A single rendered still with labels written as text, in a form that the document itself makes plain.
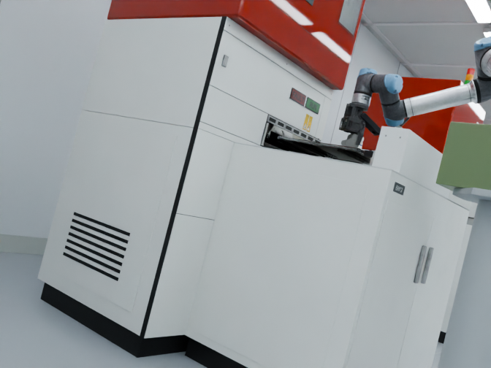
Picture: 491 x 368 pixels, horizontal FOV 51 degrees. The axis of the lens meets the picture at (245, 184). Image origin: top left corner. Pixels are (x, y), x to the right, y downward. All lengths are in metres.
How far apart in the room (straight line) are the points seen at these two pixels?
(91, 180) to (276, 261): 0.84
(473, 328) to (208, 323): 0.87
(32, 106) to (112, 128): 1.05
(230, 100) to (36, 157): 1.55
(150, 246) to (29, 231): 1.48
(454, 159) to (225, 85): 0.80
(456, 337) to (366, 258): 0.35
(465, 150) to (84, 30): 2.30
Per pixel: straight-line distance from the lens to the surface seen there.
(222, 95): 1.84
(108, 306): 1.99
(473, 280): 1.66
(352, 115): 2.15
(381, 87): 2.13
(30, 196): 3.16
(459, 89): 2.20
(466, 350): 1.67
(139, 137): 1.97
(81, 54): 3.24
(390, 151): 1.67
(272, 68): 2.07
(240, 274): 1.81
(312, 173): 1.70
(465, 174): 1.68
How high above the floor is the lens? 0.63
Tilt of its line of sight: 1 degrees up
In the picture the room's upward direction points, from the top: 14 degrees clockwise
